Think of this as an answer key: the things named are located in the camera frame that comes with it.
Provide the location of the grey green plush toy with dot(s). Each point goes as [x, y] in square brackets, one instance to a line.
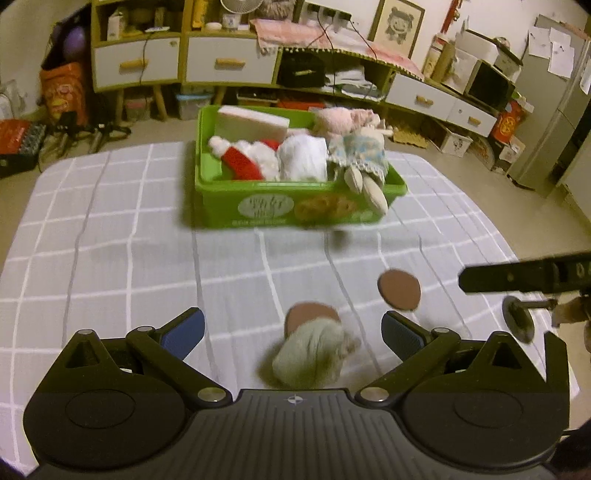
[309, 355]

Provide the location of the red and white santa plush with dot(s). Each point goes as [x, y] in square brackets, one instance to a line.
[240, 164]

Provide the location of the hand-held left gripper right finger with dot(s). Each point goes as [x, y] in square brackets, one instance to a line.
[401, 339]

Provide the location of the orange bag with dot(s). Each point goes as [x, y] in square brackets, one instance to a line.
[62, 94]

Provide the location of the red patterned carton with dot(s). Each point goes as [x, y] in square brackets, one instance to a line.
[18, 143]

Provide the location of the clear storage box blue lid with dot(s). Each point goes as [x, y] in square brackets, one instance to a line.
[194, 105]

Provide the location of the framed cartoon picture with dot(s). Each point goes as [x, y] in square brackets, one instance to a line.
[397, 23]

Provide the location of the black microwave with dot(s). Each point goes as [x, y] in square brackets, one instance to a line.
[491, 83]

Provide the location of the wooden cabinet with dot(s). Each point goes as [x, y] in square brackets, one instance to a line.
[182, 55]

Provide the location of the red and yellow box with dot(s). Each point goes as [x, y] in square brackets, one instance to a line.
[505, 124]

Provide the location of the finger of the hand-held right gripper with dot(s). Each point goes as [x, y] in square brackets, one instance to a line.
[508, 277]

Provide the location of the white foam block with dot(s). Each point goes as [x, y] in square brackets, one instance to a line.
[249, 122]

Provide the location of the small clear storage box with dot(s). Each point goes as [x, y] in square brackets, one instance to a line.
[136, 109]

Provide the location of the pink plush toy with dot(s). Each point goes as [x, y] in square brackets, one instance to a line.
[334, 120]

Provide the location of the pile of papers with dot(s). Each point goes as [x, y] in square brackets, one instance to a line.
[353, 81]

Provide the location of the white cabinet drawer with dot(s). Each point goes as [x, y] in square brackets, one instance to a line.
[136, 64]
[473, 117]
[425, 97]
[231, 62]

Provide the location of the brown round coaster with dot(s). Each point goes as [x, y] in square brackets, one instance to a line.
[399, 288]
[304, 313]

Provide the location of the white plush toy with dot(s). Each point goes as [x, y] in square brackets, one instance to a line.
[302, 159]

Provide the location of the black tripod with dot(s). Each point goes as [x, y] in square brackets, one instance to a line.
[87, 134]

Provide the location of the grey checked blanket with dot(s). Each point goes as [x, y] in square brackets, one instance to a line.
[115, 230]

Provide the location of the grey refrigerator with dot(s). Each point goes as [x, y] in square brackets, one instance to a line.
[549, 115]

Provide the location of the white power strip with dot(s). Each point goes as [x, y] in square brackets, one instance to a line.
[330, 11]

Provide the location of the pink table runner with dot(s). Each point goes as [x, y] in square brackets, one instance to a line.
[286, 34]

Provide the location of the green plastic bin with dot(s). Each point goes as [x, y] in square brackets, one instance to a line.
[217, 212]

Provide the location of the purple ball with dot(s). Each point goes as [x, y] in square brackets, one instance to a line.
[76, 41]

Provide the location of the white desk fan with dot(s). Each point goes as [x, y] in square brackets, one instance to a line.
[234, 4]

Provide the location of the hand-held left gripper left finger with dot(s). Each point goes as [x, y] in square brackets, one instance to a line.
[184, 332]

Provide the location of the cream rabbit doll blue dress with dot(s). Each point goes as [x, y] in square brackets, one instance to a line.
[358, 152]

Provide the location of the white printed box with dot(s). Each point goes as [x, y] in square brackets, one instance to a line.
[455, 141]

